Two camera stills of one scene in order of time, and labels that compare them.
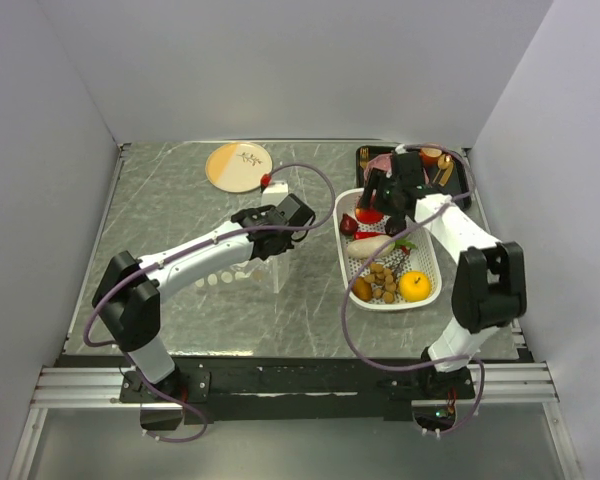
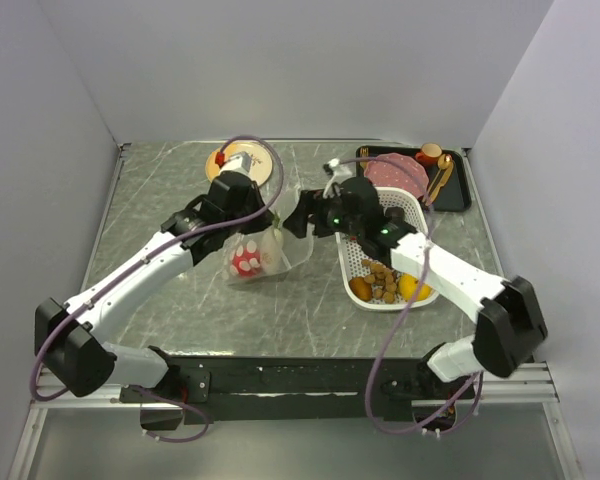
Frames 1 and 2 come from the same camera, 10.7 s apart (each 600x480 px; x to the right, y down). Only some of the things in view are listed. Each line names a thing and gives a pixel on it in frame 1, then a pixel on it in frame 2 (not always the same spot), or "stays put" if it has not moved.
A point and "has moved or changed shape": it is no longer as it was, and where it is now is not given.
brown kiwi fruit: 362,289 stays put
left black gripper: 265,210 → 258,222
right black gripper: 371,183 → 297,222
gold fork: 364,156 stays put
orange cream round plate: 237,167 stays put
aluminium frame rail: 64,388 stays put
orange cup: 430,155 stays put
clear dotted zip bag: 258,276 has moved or changed shape
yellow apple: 414,286 stays put
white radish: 370,247 has moved or changed shape
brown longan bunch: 382,280 stays put
